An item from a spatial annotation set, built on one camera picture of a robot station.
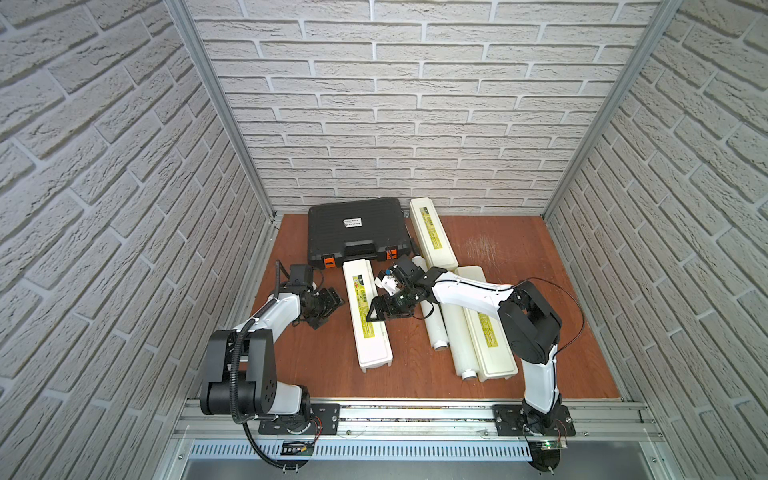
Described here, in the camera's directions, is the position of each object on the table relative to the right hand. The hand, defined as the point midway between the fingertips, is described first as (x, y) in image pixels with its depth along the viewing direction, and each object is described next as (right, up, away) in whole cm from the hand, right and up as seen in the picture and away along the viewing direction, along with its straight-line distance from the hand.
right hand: (381, 316), depth 86 cm
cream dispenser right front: (+30, -7, -10) cm, 32 cm away
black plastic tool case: (-5, +27, +22) cm, 35 cm away
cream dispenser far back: (+17, +23, +15) cm, 33 cm away
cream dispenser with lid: (-2, -5, -7) cm, 9 cm away
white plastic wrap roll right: (+23, -6, -3) cm, 24 cm away
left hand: (-13, +3, +4) cm, 14 cm away
